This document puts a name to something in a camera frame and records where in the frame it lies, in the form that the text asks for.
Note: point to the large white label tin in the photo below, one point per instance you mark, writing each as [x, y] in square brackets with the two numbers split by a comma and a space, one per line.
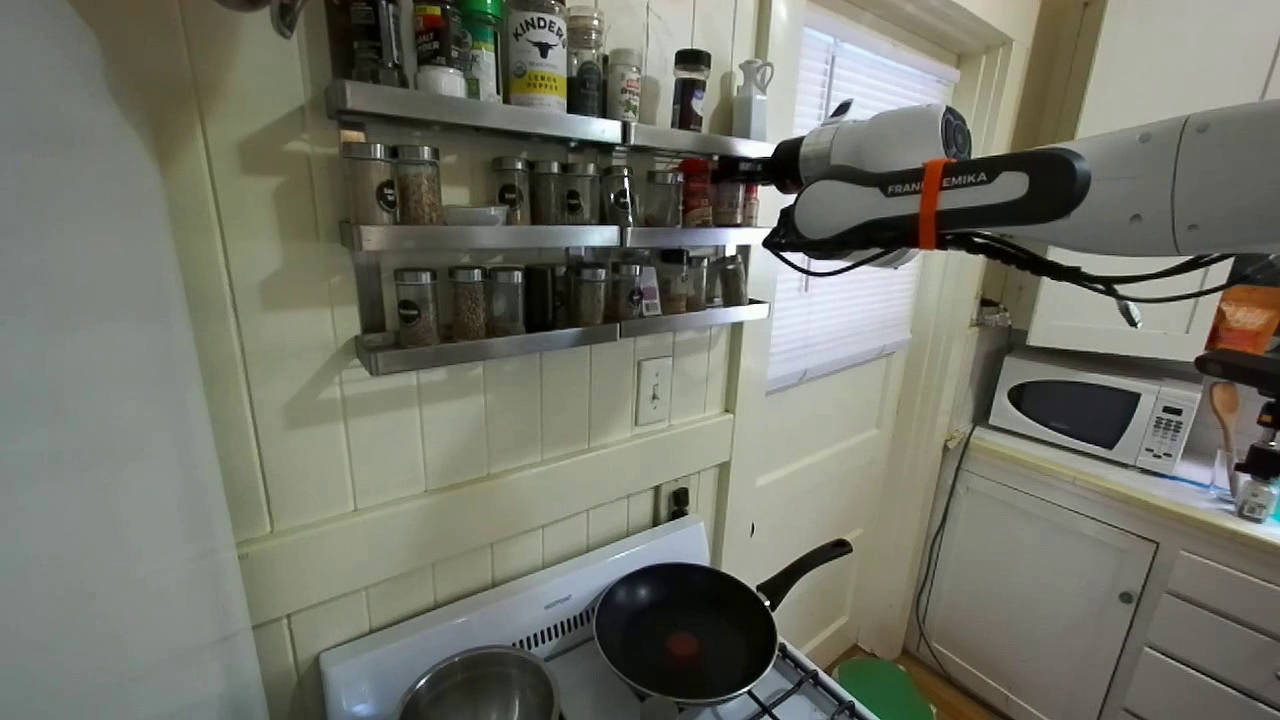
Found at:
[537, 61]

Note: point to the small clear glass bottle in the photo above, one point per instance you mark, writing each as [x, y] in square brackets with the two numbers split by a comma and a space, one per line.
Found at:
[752, 106]

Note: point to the white microwave oven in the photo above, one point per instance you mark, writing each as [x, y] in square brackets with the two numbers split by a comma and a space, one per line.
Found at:
[1095, 408]

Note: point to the white window blind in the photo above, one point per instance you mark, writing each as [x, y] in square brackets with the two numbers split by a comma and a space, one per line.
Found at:
[842, 335]

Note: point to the tall white cabinet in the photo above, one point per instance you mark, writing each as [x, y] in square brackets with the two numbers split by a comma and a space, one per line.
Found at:
[1175, 52]

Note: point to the white refrigerator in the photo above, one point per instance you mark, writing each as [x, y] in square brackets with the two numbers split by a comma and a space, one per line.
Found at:
[105, 402]

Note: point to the steel wall spice rack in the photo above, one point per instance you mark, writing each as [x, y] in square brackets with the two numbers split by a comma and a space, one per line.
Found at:
[483, 111]

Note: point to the grey speckled spice jar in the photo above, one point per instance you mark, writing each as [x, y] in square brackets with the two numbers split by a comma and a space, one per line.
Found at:
[627, 84]

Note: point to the black wall plug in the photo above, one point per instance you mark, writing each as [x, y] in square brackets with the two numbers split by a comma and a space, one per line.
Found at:
[679, 503]

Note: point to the red spice glass jar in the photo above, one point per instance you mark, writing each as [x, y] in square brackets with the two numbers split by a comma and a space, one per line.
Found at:
[697, 195]
[752, 211]

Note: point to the white gas stove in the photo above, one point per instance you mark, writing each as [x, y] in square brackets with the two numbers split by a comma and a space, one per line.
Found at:
[532, 606]

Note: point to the dark glass bottle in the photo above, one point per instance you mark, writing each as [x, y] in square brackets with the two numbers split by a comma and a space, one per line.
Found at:
[381, 43]

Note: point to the dark spice jar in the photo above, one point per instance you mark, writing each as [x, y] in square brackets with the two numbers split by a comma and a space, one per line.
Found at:
[585, 74]

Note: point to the clear glass spice jar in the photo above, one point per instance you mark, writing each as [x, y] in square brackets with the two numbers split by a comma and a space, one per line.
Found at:
[700, 281]
[567, 297]
[505, 300]
[512, 195]
[367, 184]
[547, 195]
[679, 286]
[464, 304]
[594, 294]
[662, 198]
[418, 184]
[618, 195]
[414, 311]
[580, 195]
[730, 277]

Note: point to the green cap bottle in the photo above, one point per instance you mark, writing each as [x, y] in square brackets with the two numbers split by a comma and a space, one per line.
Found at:
[483, 47]

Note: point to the white label spice jar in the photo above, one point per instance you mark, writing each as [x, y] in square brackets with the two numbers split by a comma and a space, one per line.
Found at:
[641, 288]

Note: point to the black white label bottle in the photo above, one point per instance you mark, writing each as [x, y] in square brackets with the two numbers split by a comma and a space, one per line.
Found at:
[690, 90]

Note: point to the red white spice bottle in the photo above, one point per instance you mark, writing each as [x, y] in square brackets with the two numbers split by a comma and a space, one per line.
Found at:
[440, 52]

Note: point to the small glass counter jar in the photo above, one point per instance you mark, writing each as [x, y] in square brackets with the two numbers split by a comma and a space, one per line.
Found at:
[1253, 503]

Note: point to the orange snack bag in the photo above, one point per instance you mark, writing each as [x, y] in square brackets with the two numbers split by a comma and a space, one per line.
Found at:
[1251, 323]

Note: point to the black stove grate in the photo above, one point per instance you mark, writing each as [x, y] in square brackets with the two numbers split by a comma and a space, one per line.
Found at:
[801, 693]

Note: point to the black frying pan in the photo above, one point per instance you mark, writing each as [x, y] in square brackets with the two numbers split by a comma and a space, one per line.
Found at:
[687, 633]

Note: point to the stainless steel pot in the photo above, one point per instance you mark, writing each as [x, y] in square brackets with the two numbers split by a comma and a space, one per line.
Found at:
[483, 684]

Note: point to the wooden spoon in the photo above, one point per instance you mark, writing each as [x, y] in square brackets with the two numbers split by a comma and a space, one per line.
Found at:
[1226, 414]

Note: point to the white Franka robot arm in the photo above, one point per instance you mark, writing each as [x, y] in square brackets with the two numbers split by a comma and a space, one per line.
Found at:
[1175, 181]

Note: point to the white base cabinet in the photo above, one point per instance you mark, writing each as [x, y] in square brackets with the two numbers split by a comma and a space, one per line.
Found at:
[1053, 615]

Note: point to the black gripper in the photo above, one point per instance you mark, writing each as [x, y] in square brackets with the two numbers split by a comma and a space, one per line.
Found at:
[785, 165]

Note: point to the tan spice glass jar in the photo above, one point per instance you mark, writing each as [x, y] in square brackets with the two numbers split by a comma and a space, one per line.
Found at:
[730, 205]

